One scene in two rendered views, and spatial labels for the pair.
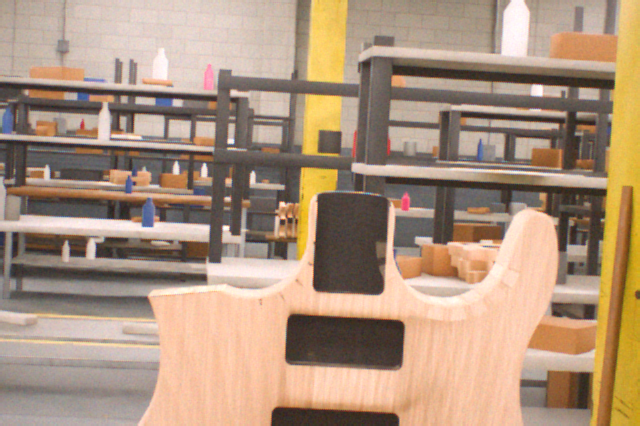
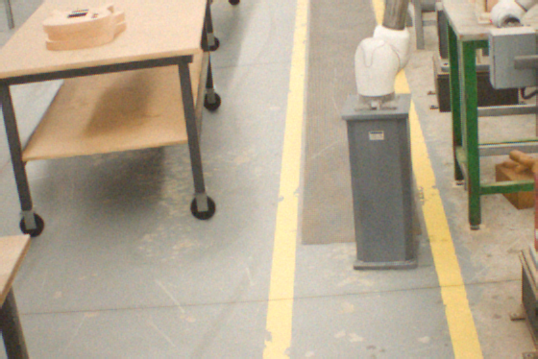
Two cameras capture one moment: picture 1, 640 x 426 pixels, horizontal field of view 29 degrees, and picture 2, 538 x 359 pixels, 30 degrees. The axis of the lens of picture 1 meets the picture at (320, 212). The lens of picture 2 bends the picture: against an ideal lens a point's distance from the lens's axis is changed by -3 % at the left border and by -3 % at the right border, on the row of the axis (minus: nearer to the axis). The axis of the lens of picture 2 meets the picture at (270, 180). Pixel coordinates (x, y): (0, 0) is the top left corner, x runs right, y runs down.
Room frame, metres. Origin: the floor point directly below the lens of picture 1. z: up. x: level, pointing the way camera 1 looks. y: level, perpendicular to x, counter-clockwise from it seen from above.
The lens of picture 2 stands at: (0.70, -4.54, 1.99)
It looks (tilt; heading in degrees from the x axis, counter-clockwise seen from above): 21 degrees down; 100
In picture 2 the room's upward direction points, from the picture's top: 6 degrees counter-clockwise
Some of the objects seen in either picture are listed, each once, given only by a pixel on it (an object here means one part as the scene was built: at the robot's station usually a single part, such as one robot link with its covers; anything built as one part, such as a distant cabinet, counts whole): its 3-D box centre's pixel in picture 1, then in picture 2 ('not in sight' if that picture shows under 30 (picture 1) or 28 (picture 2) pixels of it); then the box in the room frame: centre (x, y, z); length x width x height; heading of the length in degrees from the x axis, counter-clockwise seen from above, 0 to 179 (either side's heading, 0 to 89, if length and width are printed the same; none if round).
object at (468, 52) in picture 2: not in sight; (472, 136); (0.87, -0.27, 0.45); 0.05 x 0.05 x 0.90; 5
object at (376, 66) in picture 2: not in sight; (375, 64); (0.47, -0.49, 0.87); 0.18 x 0.16 x 0.22; 74
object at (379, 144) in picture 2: not in sight; (382, 181); (0.47, -0.50, 0.35); 0.28 x 0.28 x 0.70; 88
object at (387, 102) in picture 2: not in sight; (376, 99); (0.47, -0.52, 0.73); 0.22 x 0.18 x 0.06; 88
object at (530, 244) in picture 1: (508, 263); not in sight; (1.00, -0.15, 1.32); 0.07 x 0.04 x 0.09; 92
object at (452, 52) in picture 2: not in sight; (456, 100); (0.82, 0.27, 0.45); 0.05 x 0.05 x 0.90; 5
